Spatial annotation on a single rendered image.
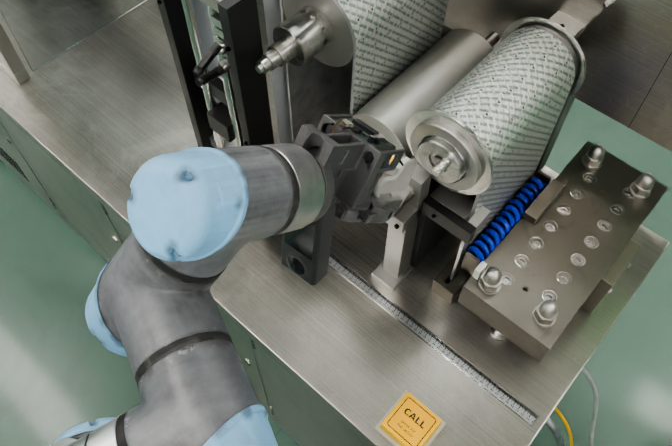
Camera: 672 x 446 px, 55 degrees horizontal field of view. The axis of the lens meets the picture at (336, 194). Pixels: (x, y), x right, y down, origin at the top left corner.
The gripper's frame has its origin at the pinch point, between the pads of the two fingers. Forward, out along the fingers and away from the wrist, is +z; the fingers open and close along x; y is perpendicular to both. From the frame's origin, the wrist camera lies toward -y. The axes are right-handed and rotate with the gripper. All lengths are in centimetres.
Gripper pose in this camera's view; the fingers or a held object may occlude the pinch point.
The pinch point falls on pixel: (384, 183)
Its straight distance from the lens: 74.4
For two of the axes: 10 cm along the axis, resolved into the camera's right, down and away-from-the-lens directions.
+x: -7.5, -5.5, 3.8
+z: 5.1, -1.1, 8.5
